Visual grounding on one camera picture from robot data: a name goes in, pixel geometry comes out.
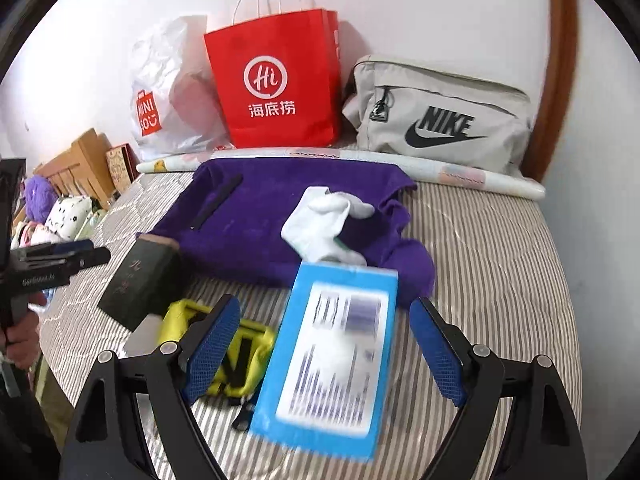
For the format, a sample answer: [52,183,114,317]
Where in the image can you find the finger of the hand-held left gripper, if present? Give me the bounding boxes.
[50,240,95,256]
[67,247,112,281]

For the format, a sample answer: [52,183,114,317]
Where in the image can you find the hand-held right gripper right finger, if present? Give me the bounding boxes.
[409,296,587,480]

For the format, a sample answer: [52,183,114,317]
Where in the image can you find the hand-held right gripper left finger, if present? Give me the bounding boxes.
[65,294,242,480]

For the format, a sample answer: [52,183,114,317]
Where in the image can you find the yellow black pouch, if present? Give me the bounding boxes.
[159,299,277,431]

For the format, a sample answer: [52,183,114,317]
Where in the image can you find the white socks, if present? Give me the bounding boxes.
[281,186,376,267]

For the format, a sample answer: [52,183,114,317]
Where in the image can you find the person's left hand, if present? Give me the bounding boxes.
[0,291,48,370]

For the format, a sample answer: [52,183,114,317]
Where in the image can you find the dark green box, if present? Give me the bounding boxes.
[97,234,183,332]

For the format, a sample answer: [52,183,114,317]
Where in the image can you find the purple plush toy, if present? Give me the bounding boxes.
[22,175,57,222]

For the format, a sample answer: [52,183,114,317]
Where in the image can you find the light wooden furniture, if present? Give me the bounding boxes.
[35,129,118,211]

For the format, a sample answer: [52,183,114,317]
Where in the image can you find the patterned cardboard box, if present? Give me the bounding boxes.
[105,144,141,196]

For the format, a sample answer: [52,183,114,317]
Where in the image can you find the blue printed box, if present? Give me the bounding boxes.
[248,260,399,461]

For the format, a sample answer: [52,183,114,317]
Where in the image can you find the purple towel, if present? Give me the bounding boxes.
[137,157,436,298]

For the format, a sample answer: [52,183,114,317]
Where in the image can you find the person's dark clothing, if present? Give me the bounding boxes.
[0,357,66,480]

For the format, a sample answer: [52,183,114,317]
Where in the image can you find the rolled printed paper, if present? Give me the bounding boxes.
[136,146,546,202]

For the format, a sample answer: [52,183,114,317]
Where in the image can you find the white plastic shopping bag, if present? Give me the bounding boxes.
[131,15,236,161]

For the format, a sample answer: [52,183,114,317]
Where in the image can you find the grey zip bag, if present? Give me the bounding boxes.
[341,55,533,181]

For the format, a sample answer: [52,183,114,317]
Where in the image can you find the red paper shopping bag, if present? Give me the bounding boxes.
[203,0,342,148]

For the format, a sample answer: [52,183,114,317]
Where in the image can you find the brown wooden bed frame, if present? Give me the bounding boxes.
[520,0,581,183]

